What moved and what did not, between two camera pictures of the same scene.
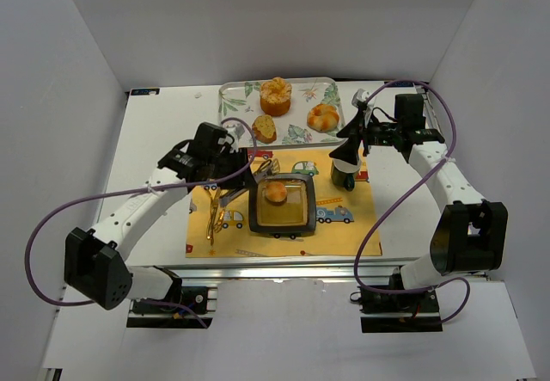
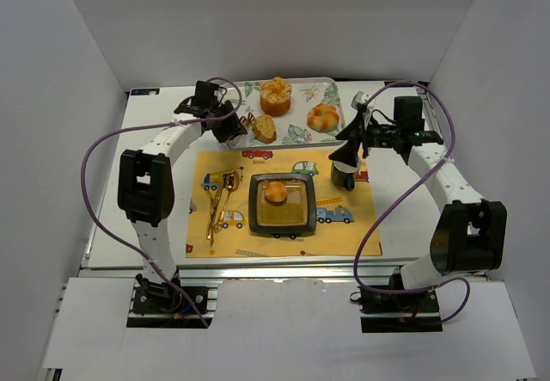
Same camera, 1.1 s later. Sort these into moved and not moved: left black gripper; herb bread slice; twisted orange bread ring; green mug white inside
Moved: left black gripper
Not moved: herb bread slice; twisted orange bread ring; green mug white inside
